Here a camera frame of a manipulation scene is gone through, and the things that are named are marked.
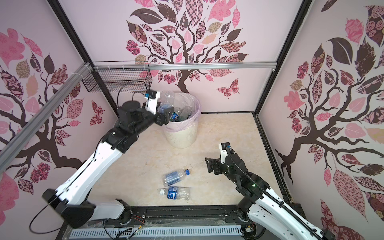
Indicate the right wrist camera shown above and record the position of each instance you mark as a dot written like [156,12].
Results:
[225,150]

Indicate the pink plastic bin liner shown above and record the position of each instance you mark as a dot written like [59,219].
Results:
[182,100]

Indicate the blue label bottle white cap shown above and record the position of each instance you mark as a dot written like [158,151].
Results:
[167,100]

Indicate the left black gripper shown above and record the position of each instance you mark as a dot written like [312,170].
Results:
[167,115]

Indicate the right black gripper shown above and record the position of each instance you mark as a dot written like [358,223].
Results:
[211,165]

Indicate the black wire basket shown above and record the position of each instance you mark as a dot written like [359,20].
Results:
[118,77]

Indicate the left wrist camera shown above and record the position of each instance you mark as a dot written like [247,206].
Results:
[152,98]

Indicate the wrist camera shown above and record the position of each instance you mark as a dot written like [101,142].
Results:
[225,150]
[152,98]

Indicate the black base frame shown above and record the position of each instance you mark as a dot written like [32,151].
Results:
[181,216]

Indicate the cream ribbed trash bin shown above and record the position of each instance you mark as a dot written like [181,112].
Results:
[182,139]

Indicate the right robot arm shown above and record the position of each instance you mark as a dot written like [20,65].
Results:
[262,205]

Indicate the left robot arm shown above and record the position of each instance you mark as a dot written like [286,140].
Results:
[70,200]

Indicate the horizontal aluminium rail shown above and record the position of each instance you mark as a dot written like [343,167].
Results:
[196,66]

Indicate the white slotted cable duct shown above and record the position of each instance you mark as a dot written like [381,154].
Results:
[154,232]

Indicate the blue label bottle front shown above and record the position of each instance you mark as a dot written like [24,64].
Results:
[176,193]

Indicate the diagonal aluminium rail left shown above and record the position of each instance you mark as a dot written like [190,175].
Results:
[12,149]

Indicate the clear bottle blue cap crushed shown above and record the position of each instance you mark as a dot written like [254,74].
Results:
[187,111]

